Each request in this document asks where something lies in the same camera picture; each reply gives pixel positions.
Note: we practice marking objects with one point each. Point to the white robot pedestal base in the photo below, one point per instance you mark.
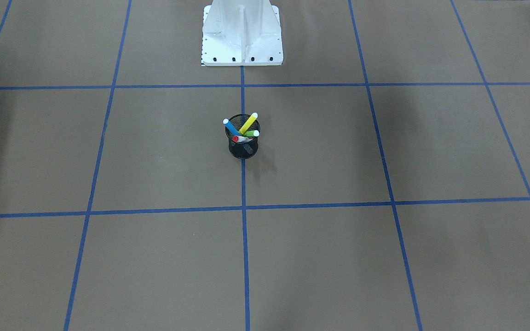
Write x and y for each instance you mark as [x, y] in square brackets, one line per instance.
[241, 33]

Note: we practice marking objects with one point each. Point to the blue pen white cap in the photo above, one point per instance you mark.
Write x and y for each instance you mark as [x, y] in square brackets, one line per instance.
[231, 128]

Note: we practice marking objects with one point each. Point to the green pen white cap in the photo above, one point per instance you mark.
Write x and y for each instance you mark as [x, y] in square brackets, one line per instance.
[251, 133]

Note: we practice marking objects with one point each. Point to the yellow pen white cap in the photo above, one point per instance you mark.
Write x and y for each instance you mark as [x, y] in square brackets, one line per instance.
[248, 123]

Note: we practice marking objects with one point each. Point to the black mesh pen holder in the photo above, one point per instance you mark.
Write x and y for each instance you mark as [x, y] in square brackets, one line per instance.
[242, 150]

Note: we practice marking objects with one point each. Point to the red pen white body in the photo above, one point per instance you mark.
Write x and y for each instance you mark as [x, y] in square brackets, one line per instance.
[241, 139]

